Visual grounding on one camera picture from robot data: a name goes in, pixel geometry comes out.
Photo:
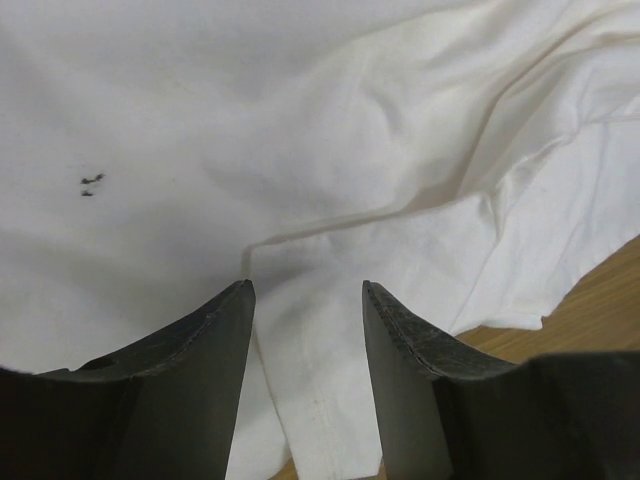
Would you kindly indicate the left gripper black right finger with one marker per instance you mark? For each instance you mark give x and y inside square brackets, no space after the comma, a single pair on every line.
[446,410]

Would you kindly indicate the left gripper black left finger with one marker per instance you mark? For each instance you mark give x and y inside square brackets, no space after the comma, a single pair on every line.
[163,407]

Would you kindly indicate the white t shirt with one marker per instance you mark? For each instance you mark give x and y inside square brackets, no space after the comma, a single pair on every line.
[477,158]

